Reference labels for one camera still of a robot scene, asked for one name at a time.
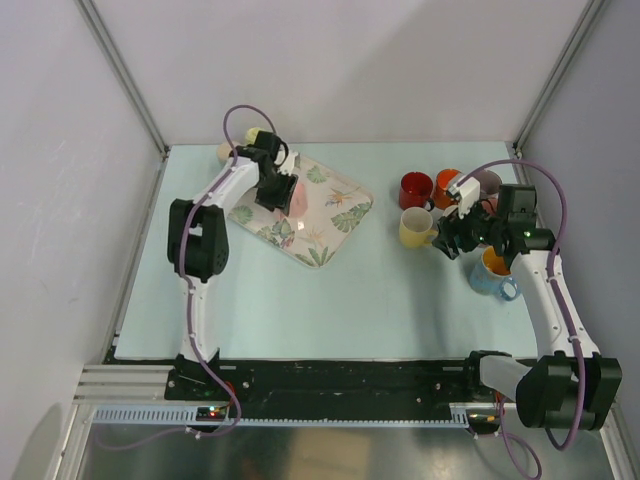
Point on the leaf pattern serving tray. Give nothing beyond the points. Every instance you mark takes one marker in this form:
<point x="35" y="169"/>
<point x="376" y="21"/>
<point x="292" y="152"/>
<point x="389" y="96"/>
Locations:
<point x="336" y="207"/>

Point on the pink face pattern mug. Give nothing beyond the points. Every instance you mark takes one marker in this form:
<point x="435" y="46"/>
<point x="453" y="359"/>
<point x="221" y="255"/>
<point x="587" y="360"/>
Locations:
<point x="490" y="205"/>

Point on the orange mug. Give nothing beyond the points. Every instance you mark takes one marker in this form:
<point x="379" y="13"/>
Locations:
<point x="441" y="198"/>

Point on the pale yellow green mug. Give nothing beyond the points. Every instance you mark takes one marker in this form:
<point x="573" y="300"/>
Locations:
<point x="251" y="135"/>

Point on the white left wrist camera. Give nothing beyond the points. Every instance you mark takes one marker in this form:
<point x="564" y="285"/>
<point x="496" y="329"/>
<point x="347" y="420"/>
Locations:
<point x="286" y="163"/>

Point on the purple mug black handle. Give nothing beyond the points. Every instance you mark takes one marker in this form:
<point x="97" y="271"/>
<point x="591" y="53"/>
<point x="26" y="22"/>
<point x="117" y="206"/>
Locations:
<point x="490" y="182"/>

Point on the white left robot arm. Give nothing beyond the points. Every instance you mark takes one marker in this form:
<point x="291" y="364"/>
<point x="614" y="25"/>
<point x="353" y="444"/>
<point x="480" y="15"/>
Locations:
<point x="198" y="244"/>

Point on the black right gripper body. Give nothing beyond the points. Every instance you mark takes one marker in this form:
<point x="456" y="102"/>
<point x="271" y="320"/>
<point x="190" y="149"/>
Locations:
<point x="474" y="228"/>

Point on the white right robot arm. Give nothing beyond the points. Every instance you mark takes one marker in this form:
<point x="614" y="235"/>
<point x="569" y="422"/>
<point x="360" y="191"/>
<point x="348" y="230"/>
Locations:
<point x="571" y="384"/>

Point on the pink octagonal mug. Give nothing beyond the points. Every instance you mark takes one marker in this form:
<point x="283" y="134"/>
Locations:
<point x="299" y="201"/>

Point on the red mug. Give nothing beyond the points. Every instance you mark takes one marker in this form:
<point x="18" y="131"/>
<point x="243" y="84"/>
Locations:
<point x="416" y="191"/>

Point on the grey slotted cable duct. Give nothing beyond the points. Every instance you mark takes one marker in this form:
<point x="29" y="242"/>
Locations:
<point x="192" y="415"/>

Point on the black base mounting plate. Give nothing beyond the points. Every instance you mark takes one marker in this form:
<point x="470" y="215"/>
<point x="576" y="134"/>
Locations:
<point x="332" y="390"/>

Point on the blue butterfly mug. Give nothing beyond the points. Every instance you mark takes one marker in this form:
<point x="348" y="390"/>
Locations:
<point x="490" y="276"/>

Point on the beige mug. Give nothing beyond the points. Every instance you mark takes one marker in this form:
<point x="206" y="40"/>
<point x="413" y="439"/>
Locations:
<point x="225" y="152"/>

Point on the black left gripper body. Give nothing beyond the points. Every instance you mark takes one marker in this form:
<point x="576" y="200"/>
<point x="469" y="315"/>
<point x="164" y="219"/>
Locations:
<point x="276" y="191"/>

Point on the dark green mug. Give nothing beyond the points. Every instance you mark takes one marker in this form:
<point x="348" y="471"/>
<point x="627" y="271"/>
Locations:
<point x="450" y="211"/>

